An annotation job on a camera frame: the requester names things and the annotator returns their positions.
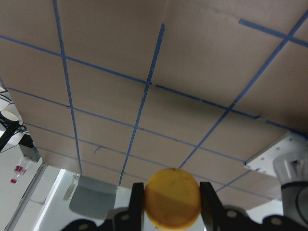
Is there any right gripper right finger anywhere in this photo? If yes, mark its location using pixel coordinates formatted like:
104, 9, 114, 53
199, 182, 224, 231

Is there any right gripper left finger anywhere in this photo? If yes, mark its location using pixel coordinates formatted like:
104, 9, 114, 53
128, 182, 144, 231

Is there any white paper cup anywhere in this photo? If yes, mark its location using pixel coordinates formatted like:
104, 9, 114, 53
0, 111, 18, 122

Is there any red capped plastic bottle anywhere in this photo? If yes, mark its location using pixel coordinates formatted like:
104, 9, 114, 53
10, 156, 31, 184

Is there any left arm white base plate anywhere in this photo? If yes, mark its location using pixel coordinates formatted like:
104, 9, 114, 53
244, 131, 308, 184

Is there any yellow push button switch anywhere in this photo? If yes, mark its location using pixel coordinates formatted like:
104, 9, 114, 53
144, 168, 201, 231

